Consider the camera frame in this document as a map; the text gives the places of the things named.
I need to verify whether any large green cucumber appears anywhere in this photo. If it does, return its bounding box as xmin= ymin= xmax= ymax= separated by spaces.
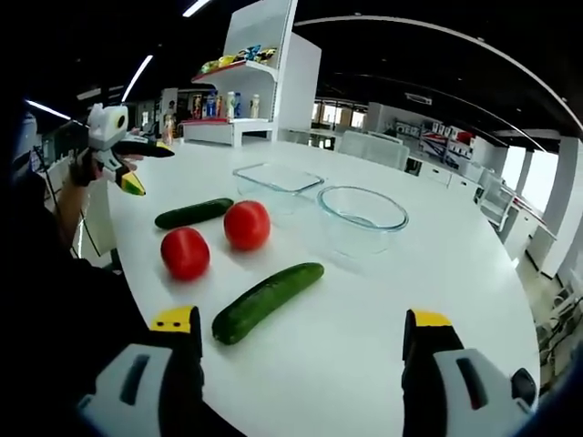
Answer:
xmin=211 ymin=261 xmax=325 ymax=346

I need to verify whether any round glass storage container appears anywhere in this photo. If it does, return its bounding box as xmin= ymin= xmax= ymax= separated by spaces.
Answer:
xmin=316 ymin=184 xmax=410 ymax=259

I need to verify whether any white display shelf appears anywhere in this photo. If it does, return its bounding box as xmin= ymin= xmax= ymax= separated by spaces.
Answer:
xmin=179 ymin=0 xmax=322 ymax=147

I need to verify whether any black cable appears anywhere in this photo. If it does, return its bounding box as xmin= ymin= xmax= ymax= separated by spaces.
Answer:
xmin=34 ymin=147 xmax=104 ymax=256

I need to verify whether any rectangular glass storage container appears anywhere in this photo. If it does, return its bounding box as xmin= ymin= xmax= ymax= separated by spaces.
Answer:
xmin=232 ymin=162 xmax=325 ymax=215

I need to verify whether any red tomato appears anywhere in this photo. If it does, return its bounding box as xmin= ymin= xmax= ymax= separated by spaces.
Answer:
xmin=159 ymin=227 xmax=211 ymax=281
xmin=222 ymin=199 xmax=271 ymax=252

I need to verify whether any row of bottles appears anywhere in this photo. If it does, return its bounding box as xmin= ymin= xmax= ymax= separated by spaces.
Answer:
xmin=189 ymin=90 xmax=261 ymax=121

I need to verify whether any small green cucumber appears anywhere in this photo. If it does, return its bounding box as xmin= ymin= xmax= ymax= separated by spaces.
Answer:
xmin=154 ymin=197 xmax=235 ymax=230

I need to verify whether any row of snack packets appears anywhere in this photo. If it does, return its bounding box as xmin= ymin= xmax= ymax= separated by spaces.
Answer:
xmin=199 ymin=44 xmax=278 ymax=75

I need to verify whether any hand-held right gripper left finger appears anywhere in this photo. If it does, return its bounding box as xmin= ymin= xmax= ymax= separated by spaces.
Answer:
xmin=76 ymin=305 xmax=204 ymax=437

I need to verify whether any person's left hand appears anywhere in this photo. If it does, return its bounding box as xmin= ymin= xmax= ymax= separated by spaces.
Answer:
xmin=68 ymin=147 xmax=104 ymax=187

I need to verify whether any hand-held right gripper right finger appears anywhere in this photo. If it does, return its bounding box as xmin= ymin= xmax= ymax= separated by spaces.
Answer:
xmin=401 ymin=309 xmax=538 ymax=437

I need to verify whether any white table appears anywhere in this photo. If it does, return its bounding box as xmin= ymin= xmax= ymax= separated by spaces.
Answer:
xmin=105 ymin=138 xmax=542 ymax=437

